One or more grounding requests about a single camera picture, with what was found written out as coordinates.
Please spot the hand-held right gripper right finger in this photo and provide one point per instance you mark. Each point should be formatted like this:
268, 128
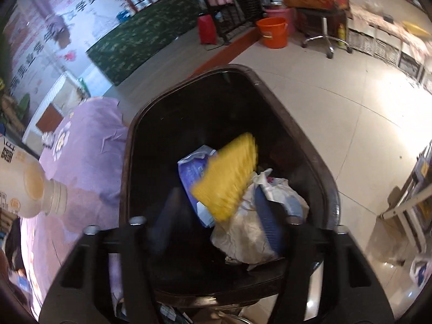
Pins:
270, 222

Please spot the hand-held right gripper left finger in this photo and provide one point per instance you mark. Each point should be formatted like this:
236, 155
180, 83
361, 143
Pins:
165, 224

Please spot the large white red-print plastic bag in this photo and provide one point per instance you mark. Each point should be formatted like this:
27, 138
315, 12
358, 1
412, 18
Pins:
236, 234

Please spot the purple white packet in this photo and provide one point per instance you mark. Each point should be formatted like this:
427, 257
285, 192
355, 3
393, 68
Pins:
192, 172

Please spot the yellow foam net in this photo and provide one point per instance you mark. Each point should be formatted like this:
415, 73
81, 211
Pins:
226, 179

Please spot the dark brown trash bin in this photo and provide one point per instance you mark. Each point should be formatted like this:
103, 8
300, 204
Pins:
189, 125

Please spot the plastic drink bottle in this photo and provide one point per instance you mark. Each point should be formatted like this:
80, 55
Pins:
30, 182

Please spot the white metal shelf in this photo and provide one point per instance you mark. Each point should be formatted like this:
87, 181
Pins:
408, 206

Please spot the brown sofa cushion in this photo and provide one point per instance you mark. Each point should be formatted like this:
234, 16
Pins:
50, 118

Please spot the white blue plastic bag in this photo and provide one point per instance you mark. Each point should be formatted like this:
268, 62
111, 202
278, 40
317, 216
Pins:
421, 271

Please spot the white sofa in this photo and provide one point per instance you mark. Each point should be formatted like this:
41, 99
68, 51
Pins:
69, 94

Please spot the orange bucket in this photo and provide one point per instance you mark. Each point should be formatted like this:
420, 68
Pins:
272, 33

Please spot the chrome base stool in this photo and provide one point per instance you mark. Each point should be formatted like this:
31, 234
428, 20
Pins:
325, 37

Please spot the red bag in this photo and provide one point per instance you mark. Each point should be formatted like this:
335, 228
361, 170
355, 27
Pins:
207, 28

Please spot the yellow bottle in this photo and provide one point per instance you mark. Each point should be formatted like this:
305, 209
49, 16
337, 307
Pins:
342, 35

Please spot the pink bucket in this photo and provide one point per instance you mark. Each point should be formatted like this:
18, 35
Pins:
281, 13

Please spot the white storage shelf unit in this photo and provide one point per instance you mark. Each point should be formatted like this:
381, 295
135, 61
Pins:
381, 40

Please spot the black metal rack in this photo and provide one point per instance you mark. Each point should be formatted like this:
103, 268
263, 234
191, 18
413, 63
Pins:
236, 10

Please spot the yellow cloth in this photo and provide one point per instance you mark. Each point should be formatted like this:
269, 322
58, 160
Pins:
416, 28

